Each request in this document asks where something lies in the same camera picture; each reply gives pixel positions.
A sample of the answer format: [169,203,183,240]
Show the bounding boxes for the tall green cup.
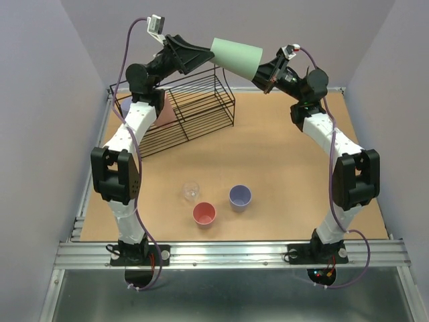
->
[210,38,263,81]

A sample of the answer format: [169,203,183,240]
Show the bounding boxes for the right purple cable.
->
[298,46,371,290]

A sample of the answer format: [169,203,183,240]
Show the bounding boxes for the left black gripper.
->
[147,34,217,88]

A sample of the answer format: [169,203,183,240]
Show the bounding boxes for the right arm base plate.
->
[286,243,349,265]

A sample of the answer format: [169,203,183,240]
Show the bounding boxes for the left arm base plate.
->
[105,244,171,267]

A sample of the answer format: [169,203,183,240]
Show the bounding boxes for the clear glass cup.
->
[182,181,200,202]

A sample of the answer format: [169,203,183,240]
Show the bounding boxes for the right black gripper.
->
[241,54,305,103]

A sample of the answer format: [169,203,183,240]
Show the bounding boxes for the short red cup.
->
[192,202,217,229]

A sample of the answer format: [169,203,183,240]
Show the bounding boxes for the black wire dish rack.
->
[109,63,236,159]

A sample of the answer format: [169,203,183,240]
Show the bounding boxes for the aluminium mounting rail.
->
[54,239,411,270]

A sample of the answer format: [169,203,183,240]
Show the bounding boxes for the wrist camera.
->
[279,44,301,61]
[147,14,165,44]

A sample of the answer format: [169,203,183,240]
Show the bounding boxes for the short purple cup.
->
[229,184,252,213]

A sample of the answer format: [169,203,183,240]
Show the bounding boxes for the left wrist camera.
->
[147,14,165,44]

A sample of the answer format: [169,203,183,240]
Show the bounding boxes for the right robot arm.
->
[252,44,380,264]

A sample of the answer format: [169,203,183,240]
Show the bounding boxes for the tall purple cup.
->
[120,97,132,119]

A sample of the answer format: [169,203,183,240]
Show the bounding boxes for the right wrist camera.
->
[279,44,301,61]

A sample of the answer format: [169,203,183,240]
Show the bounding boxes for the tall pink cup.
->
[154,94,177,128]

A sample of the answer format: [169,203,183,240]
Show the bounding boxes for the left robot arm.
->
[90,35,214,266]

